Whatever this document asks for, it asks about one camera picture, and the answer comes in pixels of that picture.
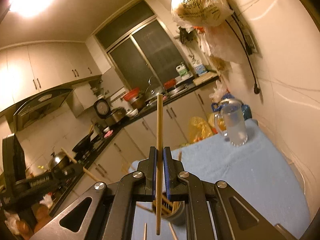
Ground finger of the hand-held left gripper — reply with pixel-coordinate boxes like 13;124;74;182
15;164;84;197

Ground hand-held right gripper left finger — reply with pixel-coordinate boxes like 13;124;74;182
30;146;158;240

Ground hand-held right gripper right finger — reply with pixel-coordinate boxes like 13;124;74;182
162;147;298;240

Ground dark grey utensil holder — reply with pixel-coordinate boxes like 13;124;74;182
151;200;187;227

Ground bunch of wooden chopsticks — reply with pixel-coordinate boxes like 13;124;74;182
137;199;186;240

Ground person's left hand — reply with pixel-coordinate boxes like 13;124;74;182
34;204;54;233

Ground steel pot with lid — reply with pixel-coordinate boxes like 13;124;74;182
48;152;69;170

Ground yellow plastic bag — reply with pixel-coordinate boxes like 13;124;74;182
188;116;213;145

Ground black wok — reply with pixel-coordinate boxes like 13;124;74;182
72;124;98;153

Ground black range hood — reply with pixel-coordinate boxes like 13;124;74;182
14;88;73;132

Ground black gas stove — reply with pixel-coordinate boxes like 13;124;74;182
72;136;106;161

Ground small steel pot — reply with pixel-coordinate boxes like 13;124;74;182
107;107;127;126

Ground brown cooking pot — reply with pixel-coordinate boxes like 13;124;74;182
130;96;146;110

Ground red bowl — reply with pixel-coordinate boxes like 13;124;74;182
122;88;141;102

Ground glass pot lid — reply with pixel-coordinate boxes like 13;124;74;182
145;77;163;98

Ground black rice cooker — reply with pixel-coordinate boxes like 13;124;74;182
94;98;111;119

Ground clear glass pitcher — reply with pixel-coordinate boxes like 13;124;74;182
214;99;249;147

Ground blue towel tablecloth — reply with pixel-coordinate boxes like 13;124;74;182
130;119;311;240

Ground crumpled white plastic bag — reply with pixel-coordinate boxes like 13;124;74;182
209;80;229;101

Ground blue plastic bag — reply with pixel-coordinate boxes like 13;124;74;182
211;94;251;121

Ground wooden cutting board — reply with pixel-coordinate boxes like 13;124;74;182
192;72;219;86

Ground green label detergent bottle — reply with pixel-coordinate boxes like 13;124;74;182
176;62;188;77

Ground blue label detergent bottle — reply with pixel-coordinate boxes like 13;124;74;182
195;61;207;76

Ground sliding kitchen window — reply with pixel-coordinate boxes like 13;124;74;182
93;0;191;91

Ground hanging clear plastic bag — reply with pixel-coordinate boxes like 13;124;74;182
197;26;247;65

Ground dark hanging bundle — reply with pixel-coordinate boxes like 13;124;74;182
178;27;198;43

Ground hanging bag of bread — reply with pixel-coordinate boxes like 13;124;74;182
171;0;235;28

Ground small wall shelf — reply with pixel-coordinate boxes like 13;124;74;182
89;79;104;99

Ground beige wall cabinets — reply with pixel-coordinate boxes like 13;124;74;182
0;42;103;106

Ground black power cable with plug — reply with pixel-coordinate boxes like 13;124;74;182
225;17;262;96

